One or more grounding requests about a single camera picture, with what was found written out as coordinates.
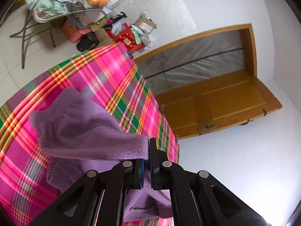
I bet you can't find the cardboard box with label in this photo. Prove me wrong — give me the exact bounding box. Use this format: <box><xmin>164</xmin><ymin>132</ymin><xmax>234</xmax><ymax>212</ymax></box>
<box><xmin>134</xmin><ymin>13</ymin><xmax>157</xmax><ymax>35</ymax></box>

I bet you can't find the brown wooden door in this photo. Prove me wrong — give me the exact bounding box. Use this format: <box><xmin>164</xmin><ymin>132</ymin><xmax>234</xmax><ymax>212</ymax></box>
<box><xmin>156</xmin><ymin>70</ymin><xmax>282</xmax><ymax>139</ymax></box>

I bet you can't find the purple fleece garment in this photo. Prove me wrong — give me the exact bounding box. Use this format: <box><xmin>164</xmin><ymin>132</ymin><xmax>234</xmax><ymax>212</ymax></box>
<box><xmin>28</xmin><ymin>87</ymin><xmax>175</xmax><ymax>222</ymax></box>

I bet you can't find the pink plaid bed sheet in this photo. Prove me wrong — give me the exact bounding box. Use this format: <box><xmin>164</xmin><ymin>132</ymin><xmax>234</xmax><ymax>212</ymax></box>
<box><xmin>1</xmin><ymin>43</ymin><xmax>179</xmax><ymax>225</ymax></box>

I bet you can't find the folding metal table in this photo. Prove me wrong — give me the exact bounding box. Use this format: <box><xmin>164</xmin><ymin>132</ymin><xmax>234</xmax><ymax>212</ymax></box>
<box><xmin>10</xmin><ymin>0</ymin><xmax>100</xmax><ymax>69</ymax></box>

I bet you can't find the plastic wrapped mattress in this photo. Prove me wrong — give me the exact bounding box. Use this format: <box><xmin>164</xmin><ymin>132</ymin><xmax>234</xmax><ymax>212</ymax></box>
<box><xmin>137</xmin><ymin>30</ymin><xmax>245</xmax><ymax>95</ymax></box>

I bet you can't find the red gift box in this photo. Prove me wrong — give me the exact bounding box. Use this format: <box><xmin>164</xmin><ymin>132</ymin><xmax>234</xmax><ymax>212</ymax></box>
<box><xmin>106</xmin><ymin>23</ymin><xmax>145</xmax><ymax>53</ymax></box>

